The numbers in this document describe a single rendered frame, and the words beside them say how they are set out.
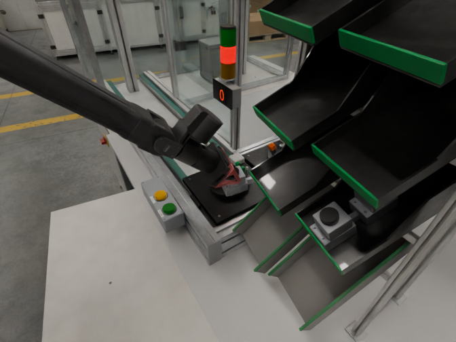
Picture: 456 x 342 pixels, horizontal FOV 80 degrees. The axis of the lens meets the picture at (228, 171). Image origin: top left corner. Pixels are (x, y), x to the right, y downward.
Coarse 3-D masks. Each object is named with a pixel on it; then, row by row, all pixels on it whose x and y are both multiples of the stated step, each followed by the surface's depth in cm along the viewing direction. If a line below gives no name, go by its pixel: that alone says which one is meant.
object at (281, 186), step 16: (272, 160) 62; (288, 160) 62; (304, 160) 60; (320, 160) 58; (256, 176) 62; (272, 176) 61; (288, 176) 59; (304, 176) 57; (320, 176) 56; (336, 176) 53; (272, 192) 58; (288, 192) 57; (304, 192) 53; (288, 208) 54
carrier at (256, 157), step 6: (282, 144) 106; (258, 150) 109; (264, 150) 109; (270, 150) 105; (276, 150) 105; (246, 156) 106; (252, 156) 106; (258, 156) 106; (264, 156) 106; (270, 156) 102; (246, 162) 105; (252, 162) 103; (258, 162) 103
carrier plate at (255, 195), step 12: (192, 180) 95; (204, 180) 95; (252, 180) 95; (192, 192) 91; (204, 192) 90; (252, 192) 90; (204, 204) 86; (216, 204) 86; (228, 204) 86; (240, 204) 86; (252, 204) 86; (216, 216) 82; (228, 216) 82
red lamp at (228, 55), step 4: (224, 48) 84; (228, 48) 83; (232, 48) 84; (224, 52) 84; (228, 52) 84; (232, 52) 85; (224, 56) 85; (228, 56) 85; (232, 56) 85; (224, 60) 86; (228, 60) 86; (232, 60) 86
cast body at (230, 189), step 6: (234, 168) 71; (240, 168) 72; (240, 174) 71; (246, 180) 73; (228, 186) 72; (234, 186) 72; (240, 186) 72; (246, 186) 73; (228, 192) 72; (234, 192) 73
